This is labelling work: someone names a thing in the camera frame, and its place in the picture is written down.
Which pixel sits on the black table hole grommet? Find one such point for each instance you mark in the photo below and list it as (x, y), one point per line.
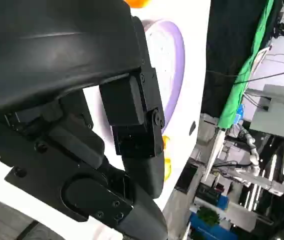
(192, 128)

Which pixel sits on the blue box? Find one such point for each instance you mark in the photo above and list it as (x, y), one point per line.
(207, 231)

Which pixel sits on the green plant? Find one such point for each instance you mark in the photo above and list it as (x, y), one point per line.
(208, 216)

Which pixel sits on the lilac plate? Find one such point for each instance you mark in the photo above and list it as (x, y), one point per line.
(172, 75)

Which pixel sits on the orange white toy bread roll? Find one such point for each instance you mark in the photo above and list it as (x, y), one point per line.
(167, 165)
(137, 2)

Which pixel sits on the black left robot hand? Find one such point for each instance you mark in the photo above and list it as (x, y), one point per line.
(44, 62)

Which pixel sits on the green cloth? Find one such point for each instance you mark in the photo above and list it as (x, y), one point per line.
(242, 82)

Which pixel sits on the grey monitor panel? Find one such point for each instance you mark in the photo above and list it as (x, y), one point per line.
(277, 120)

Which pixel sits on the black backdrop curtain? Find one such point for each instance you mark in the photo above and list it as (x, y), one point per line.
(227, 50)

